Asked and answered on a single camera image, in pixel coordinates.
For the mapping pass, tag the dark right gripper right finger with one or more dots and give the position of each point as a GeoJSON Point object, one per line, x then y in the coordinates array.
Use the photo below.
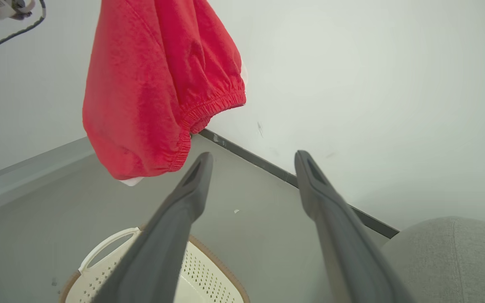
{"type": "Point", "coordinates": [343, 235]}

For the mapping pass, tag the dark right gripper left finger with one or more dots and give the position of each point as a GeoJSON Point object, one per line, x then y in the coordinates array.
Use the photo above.
{"type": "Point", "coordinates": [162, 244]}

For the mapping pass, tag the red garment with white print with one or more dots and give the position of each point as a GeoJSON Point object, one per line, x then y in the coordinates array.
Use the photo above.
{"type": "Point", "coordinates": [150, 84]}

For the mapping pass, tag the perforated plastic laundry basket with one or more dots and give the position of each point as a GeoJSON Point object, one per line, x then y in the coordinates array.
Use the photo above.
{"type": "Point", "coordinates": [209, 277]}

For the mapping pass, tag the grey fabric sofa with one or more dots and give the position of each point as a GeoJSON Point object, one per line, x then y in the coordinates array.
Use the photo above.
{"type": "Point", "coordinates": [453, 261]}

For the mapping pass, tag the dark wall baseboard strip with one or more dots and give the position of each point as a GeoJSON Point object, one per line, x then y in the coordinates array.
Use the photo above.
{"type": "Point", "coordinates": [276, 170]}

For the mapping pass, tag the grey wall skirting board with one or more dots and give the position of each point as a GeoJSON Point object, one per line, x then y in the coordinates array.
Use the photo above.
{"type": "Point", "coordinates": [23, 176]}

